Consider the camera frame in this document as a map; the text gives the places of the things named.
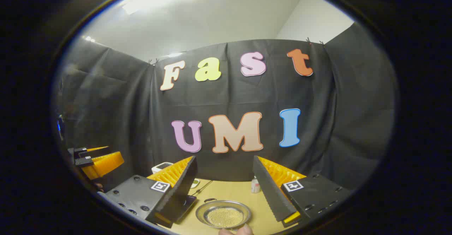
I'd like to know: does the steel pot with black handles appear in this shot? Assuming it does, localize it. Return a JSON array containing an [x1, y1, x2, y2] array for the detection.
[[195, 198, 252, 230]]

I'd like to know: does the black power cable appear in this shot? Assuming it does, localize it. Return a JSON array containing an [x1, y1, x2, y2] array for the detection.
[[189, 180, 213, 197]]

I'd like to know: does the white toaster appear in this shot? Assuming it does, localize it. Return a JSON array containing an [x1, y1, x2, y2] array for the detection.
[[151, 162, 174, 175]]

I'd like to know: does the black induction cooktop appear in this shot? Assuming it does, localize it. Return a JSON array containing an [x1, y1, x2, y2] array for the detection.
[[175, 194, 197, 224]]

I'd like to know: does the pile of yellow soybeans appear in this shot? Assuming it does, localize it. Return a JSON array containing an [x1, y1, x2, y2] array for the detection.
[[207, 207, 244, 228]]

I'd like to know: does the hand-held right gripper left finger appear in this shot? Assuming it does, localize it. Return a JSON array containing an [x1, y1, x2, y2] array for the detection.
[[105, 155, 198, 229]]

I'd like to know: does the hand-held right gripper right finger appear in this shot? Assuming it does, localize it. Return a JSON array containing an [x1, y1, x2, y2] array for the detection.
[[253, 155, 352, 228]]

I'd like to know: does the black backdrop cloth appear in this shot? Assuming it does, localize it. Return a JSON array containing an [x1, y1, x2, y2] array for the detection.
[[58, 21, 399, 193]]

